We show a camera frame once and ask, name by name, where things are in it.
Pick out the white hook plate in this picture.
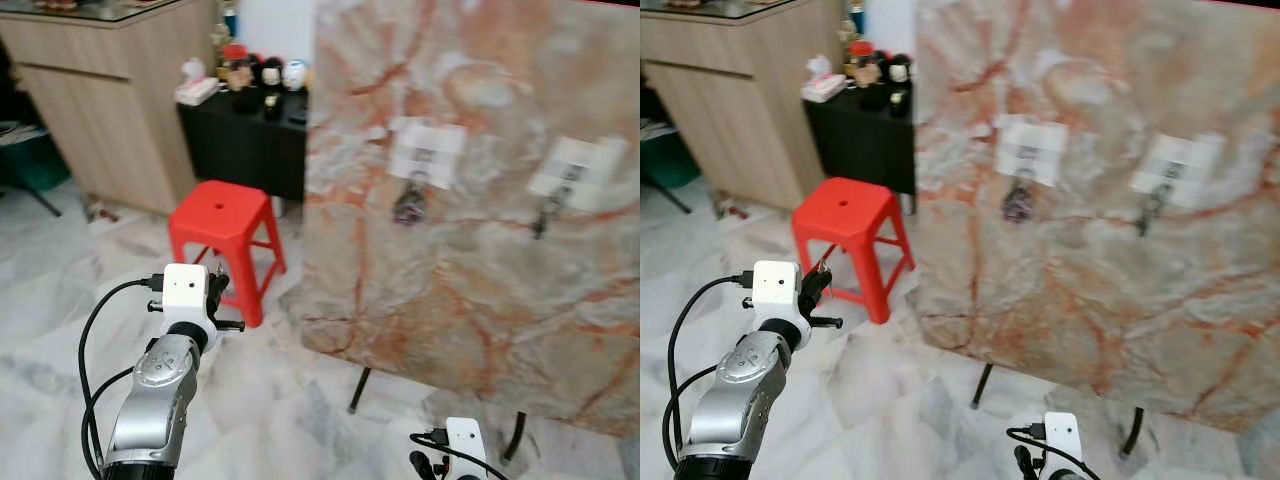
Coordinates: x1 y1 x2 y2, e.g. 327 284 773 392
995 114 1070 189
388 117 469 192
1130 132 1227 210
527 135 627 212

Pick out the red plastic stool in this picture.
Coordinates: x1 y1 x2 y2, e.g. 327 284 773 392
792 177 917 325
167 180 289 330

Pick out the black sideboard with toys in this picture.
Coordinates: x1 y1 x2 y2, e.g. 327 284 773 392
177 88 310 203
803 80 917 197

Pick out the black tripod stand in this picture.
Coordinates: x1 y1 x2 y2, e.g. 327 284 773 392
650 178 693 216
5 175 63 218

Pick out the marble pattern board on legs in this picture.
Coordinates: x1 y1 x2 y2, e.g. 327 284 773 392
905 0 1280 460
278 0 641 464

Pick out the light wooden cabinet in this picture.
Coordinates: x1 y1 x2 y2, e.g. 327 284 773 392
640 0 852 212
0 0 217 217

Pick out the green bin with rubbish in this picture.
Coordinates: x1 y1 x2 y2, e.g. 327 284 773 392
0 128 72 197
640 128 702 192

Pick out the pink white tissue pack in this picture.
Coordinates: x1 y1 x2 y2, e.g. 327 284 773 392
175 75 222 107
803 70 847 104

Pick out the purple key bunch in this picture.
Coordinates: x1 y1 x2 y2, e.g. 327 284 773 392
393 175 432 227
1002 174 1037 224

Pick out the dark hanging key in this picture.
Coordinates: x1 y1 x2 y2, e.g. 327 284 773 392
531 190 572 240
1137 185 1177 237

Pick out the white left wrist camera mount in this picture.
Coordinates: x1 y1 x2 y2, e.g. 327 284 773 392
750 260 814 346
160 263 220 346

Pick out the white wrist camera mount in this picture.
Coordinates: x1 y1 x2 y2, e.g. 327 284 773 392
1043 412 1085 480
445 417 492 480
160 263 220 346
750 260 814 346

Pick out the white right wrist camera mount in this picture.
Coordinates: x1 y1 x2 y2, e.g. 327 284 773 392
445 417 492 480
1043 412 1085 480

